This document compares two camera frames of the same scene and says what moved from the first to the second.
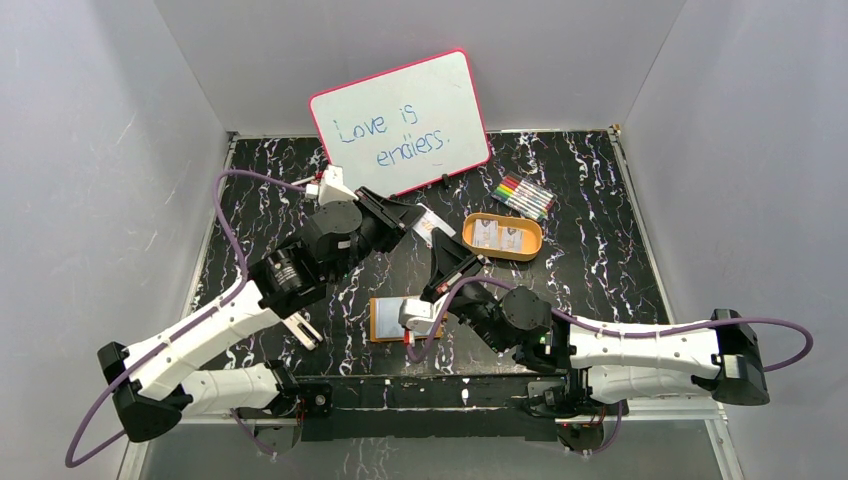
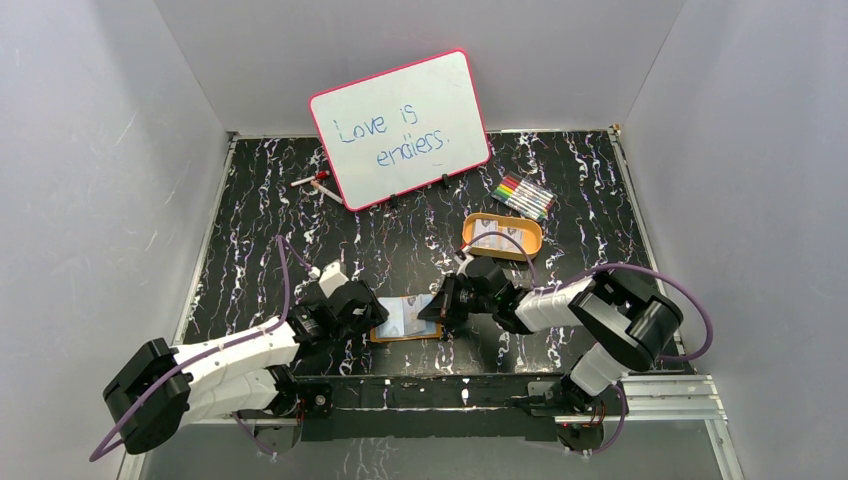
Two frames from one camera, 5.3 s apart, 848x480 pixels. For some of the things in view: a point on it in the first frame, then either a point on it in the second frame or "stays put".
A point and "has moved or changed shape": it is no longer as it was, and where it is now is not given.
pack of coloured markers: x=524 y=196 stays put
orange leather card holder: x=384 y=316 stays put
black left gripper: x=382 y=216 to x=365 y=312
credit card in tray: x=486 y=236 stays put
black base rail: x=450 y=408 stays put
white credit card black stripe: x=428 y=222 has moved or changed shape
